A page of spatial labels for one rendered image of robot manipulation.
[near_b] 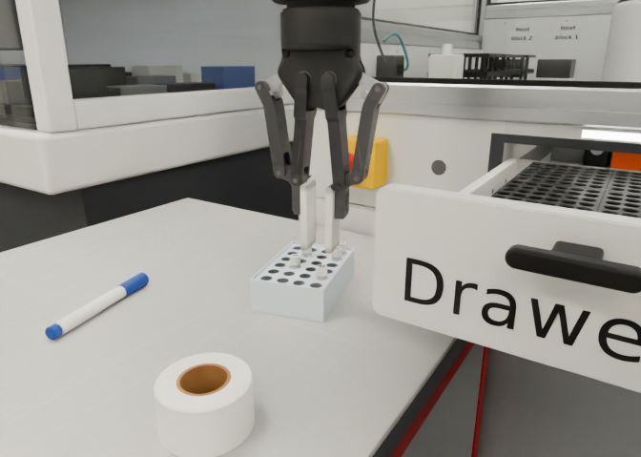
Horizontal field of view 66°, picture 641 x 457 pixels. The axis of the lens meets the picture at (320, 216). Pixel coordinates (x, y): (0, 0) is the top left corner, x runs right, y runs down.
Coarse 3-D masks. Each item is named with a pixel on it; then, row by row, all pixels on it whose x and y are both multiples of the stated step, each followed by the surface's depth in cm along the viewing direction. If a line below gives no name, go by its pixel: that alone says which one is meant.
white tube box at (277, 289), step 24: (288, 264) 57; (312, 264) 57; (336, 264) 58; (264, 288) 52; (288, 288) 52; (312, 288) 51; (336, 288) 55; (264, 312) 53; (288, 312) 52; (312, 312) 51
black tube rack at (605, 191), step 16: (528, 176) 54; (544, 176) 54; (560, 176) 55; (576, 176) 54; (592, 176) 54; (608, 176) 54; (624, 176) 55; (640, 176) 54; (496, 192) 48; (512, 192) 48; (528, 192) 48; (544, 192) 48; (560, 192) 48; (576, 192) 48; (592, 192) 48; (608, 192) 48; (624, 192) 47; (640, 192) 48; (576, 208) 43; (592, 208) 42; (608, 208) 43; (624, 208) 42; (640, 208) 42
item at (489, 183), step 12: (504, 168) 61; (516, 168) 66; (600, 168) 61; (612, 168) 61; (480, 180) 55; (492, 180) 57; (504, 180) 62; (468, 192) 50; (480, 192) 53; (492, 192) 57
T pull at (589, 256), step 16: (560, 240) 32; (512, 256) 30; (528, 256) 30; (544, 256) 29; (560, 256) 29; (576, 256) 29; (592, 256) 29; (544, 272) 29; (560, 272) 29; (576, 272) 28; (592, 272) 28; (608, 272) 27; (624, 272) 27; (640, 272) 27; (624, 288) 27; (640, 288) 27
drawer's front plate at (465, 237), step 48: (384, 192) 38; (432, 192) 37; (384, 240) 39; (432, 240) 37; (480, 240) 35; (528, 240) 33; (576, 240) 31; (624, 240) 30; (384, 288) 40; (432, 288) 38; (480, 288) 36; (528, 288) 34; (576, 288) 32; (480, 336) 37; (528, 336) 35; (624, 336) 31; (624, 384) 32
